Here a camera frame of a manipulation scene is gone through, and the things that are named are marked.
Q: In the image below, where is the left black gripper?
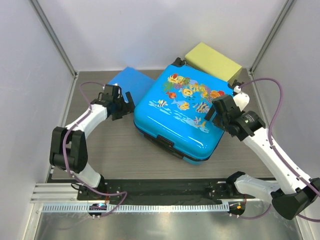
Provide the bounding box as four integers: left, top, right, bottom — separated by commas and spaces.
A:
112, 92, 138, 121

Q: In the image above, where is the blue suitcase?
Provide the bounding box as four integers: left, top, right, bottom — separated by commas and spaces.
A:
133, 57, 233, 165

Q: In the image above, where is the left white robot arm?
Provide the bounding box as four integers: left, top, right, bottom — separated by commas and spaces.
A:
49, 84, 135, 200

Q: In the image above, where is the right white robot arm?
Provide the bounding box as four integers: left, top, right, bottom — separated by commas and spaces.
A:
205, 92, 320, 220

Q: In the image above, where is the blue file folder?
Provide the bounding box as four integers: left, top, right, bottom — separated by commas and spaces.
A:
109, 67, 155, 105

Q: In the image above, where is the olive green drawer box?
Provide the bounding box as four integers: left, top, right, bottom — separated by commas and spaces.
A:
184, 42, 243, 83

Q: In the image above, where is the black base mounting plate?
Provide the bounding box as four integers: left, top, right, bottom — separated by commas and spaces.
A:
71, 178, 252, 206

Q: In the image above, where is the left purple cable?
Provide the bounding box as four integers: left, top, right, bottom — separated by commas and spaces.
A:
62, 81, 128, 231

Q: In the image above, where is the white slotted cable duct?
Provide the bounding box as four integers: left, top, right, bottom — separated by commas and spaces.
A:
42, 202, 230, 213

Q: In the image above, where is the right aluminium frame post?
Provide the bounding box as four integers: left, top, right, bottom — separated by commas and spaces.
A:
247, 0, 297, 75

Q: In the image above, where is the aluminium frame post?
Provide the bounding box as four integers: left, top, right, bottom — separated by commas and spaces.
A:
247, 0, 297, 75
29, 0, 77, 79

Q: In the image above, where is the left aluminium frame post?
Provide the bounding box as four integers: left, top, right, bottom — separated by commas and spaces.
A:
29, 0, 77, 79

